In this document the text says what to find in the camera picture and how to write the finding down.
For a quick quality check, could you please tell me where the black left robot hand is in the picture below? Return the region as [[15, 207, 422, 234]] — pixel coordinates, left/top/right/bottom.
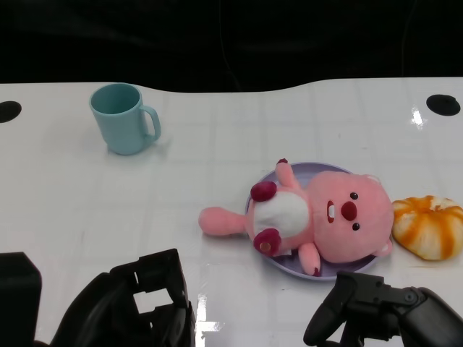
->
[[49, 247, 197, 347]]

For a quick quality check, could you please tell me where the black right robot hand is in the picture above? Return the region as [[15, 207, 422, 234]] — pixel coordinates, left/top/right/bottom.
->
[[302, 270, 463, 347]]

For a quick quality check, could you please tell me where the pink plush beaver doll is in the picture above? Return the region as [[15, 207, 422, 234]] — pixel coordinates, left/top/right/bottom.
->
[[197, 158, 395, 278]]

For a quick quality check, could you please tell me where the lilac plastic plate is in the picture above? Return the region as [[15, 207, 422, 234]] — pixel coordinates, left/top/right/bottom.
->
[[245, 161, 381, 283]]

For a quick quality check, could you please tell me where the orange white striped bun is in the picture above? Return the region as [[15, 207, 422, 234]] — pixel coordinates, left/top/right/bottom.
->
[[391, 194, 463, 261]]

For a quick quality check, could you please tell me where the teal plastic mug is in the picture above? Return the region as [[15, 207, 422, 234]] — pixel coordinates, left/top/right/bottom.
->
[[89, 82, 162, 156]]

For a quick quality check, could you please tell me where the black table grommet hole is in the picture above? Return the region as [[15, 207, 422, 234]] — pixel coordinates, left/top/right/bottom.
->
[[0, 100, 22, 124], [425, 94, 462, 116]]

